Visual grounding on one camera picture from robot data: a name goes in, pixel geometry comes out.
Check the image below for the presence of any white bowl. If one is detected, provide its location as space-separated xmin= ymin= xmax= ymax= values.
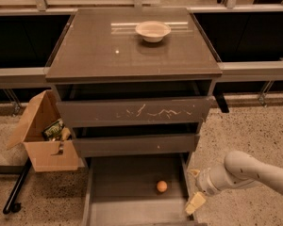
xmin=135 ymin=21 xmax=171 ymax=43

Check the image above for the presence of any cardboard box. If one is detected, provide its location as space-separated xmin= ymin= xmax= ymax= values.
xmin=7 ymin=90 xmax=79 ymax=172

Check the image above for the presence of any grey drawer cabinet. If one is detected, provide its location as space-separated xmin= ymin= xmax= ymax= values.
xmin=44 ymin=7 xmax=224 ymax=162

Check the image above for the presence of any grey middle drawer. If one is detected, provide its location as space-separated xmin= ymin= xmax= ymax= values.
xmin=73 ymin=134 xmax=200 ymax=157

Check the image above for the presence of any grey open bottom drawer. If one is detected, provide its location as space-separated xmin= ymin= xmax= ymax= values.
xmin=81 ymin=153 xmax=208 ymax=226

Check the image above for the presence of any black table leg with caster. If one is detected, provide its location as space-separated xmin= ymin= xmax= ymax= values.
xmin=0 ymin=158 xmax=32 ymax=215

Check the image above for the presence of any metal railing beam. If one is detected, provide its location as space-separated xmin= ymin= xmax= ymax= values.
xmin=0 ymin=60 xmax=283 ymax=89

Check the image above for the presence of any orange fruit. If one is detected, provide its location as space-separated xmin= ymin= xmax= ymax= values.
xmin=157 ymin=181 xmax=168 ymax=193

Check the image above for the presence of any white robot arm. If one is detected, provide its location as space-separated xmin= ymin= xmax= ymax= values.
xmin=185 ymin=151 xmax=283 ymax=216

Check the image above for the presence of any grey top drawer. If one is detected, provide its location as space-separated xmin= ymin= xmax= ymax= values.
xmin=57 ymin=97 xmax=212 ymax=128

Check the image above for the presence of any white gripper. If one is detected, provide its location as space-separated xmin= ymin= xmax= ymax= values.
xmin=185 ymin=168 xmax=220 ymax=215

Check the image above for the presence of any yellow item in box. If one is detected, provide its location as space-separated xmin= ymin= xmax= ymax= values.
xmin=61 ymin=127 xmax=71 ymax=141

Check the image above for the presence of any green snack bag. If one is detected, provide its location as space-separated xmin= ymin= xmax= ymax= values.
xmin=42 ymin=119 xmax=64 ymax=141

